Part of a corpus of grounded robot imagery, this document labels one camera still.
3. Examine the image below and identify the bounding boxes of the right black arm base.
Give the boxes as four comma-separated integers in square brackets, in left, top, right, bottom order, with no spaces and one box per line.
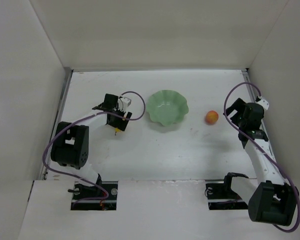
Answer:
[204,180,248,210]

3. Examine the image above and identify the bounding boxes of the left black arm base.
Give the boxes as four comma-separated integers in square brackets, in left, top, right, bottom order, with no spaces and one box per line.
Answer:
[67,181,119,211]

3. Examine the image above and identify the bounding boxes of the green scalloped fruit bowl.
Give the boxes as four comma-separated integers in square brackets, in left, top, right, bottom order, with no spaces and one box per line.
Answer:
[146,89,189,127]

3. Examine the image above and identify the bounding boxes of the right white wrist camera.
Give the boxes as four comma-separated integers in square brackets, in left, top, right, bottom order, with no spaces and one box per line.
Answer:
[255,96,270,111]

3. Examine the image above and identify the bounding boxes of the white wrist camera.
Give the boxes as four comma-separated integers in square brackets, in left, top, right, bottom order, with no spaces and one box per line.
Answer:
[255,96,270,111]
[118,96,132,108]

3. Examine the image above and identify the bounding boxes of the orange red fake peach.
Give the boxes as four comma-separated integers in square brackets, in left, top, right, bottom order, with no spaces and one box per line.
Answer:
[204,110,219,125]

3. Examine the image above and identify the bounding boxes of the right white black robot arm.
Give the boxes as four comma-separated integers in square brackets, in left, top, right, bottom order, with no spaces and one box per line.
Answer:
[224,98,297,226]

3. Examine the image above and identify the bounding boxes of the left aluminium table rail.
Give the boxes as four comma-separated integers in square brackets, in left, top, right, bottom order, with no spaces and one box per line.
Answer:
[38,67,74,180]

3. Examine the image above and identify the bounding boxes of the aluminium table rail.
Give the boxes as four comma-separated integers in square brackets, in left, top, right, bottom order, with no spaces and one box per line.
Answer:
[241,68,282,178]
[38,67,74,180]

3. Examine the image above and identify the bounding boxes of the right aluminium table rail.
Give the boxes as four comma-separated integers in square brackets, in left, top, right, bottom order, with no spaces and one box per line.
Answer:
[241,68,282,178]

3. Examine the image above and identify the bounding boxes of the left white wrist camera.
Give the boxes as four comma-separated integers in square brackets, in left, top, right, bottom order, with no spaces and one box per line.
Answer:
[118,96,132,108]

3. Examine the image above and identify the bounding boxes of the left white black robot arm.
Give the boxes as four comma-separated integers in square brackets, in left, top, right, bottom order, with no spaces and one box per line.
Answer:
[49,93,133,185]

